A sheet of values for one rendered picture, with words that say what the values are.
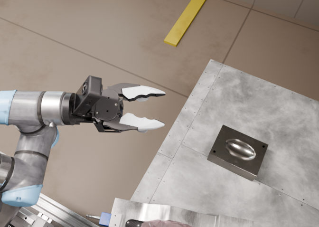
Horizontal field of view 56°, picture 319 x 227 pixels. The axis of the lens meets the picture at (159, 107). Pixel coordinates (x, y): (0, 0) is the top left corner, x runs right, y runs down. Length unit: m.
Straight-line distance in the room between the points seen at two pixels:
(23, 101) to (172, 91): 1.83
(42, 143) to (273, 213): 0.90
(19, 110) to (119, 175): 1.50
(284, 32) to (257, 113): 1.68
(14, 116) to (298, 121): 1.19
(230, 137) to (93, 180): 1.15
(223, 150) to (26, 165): 0.78
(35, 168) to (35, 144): 0.06
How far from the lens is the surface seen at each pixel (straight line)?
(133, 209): 1.17
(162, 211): 1.13
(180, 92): 2.41
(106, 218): 1.16
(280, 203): 1.32
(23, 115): 0.68
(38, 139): 0.75
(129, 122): 0.62
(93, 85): 0.57
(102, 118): 0.62
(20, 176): 0.71
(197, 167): 1.28
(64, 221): 1.89
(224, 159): 1.24
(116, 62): 2.61
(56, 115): 0.66
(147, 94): 0.64
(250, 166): 1.25
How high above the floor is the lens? 2.00
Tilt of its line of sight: 59 degrees down
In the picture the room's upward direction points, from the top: straight up
